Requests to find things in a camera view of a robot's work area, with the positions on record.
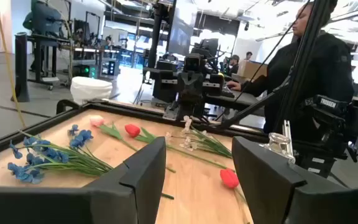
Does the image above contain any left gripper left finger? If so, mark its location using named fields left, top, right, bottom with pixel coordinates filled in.
left=0, top=136, right=167, bottom=224

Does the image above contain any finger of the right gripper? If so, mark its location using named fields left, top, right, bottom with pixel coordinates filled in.
left=178, top=73, right=192, bottom=94
left=191, top=73, right=204, bottom=94

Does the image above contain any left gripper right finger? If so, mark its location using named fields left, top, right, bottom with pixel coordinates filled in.
left=232, top=136, right=358, bottom=224

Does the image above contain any white artificial flower bunch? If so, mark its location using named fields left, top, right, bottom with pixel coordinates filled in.
left=165, top=115, right=233, bottom=159

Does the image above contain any deep pink artificial tulip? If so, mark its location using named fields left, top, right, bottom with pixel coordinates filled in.
left=219, top=168, right=251, bottom=224

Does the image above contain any blue artificial flower bunch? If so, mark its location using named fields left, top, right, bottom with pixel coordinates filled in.
left=7, top=123, right=115, bottom=185

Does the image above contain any light pink artificial tulip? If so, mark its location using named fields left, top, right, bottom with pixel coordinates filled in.
left=89, top=114, right=177, bottom=174

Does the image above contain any clear cut-glass vase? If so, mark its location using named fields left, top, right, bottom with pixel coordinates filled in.
left=259, top=132, right=296, bottom=164

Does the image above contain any black keyboard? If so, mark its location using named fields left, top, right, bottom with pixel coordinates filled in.
left=221, top=84, right=236, bottom=99

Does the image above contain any black desk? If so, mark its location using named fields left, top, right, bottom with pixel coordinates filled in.
left=205, top=90, right=260, bottom=111

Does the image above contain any large dark display screen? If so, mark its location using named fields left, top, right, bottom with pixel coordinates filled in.
left=167, top=0, right=198, bottom=57

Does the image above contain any brown cardboard box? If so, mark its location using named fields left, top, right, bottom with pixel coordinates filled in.
left=237, top=59, right=269, bottom=79

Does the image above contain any black vertical pole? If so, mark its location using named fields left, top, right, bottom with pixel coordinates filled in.
left=147, top=2, right=167, bottom=69

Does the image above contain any device with blue lights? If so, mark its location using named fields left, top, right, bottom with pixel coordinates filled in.
left=99, top=58, right=121, bottom=78

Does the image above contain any white plastic bin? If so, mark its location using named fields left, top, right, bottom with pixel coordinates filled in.
left=70, top=76, right=114, bottom=106

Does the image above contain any computer with green light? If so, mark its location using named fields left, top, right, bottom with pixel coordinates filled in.
left=72, top=63, right=99, bottom=79

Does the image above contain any black workbench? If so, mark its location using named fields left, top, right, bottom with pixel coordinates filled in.
left=26, top=33, right=71, bottom=91

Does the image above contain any black cylindrical tower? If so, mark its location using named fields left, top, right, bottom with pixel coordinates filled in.
left=10, top=32, right=30, bottom=103

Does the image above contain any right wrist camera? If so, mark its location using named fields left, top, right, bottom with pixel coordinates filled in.
left=183, top=53, right=203, bottom=74

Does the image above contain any silver metal bracket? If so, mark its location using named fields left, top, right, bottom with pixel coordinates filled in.
left=283, top=120, right=292, bottom=156

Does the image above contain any black aluminium table frame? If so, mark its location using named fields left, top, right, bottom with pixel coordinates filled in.
left=0, top=0, right=334, bottom=162

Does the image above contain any yellow cable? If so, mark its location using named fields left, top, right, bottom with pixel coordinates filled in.
left=0, top=0, right=27, bottom=129

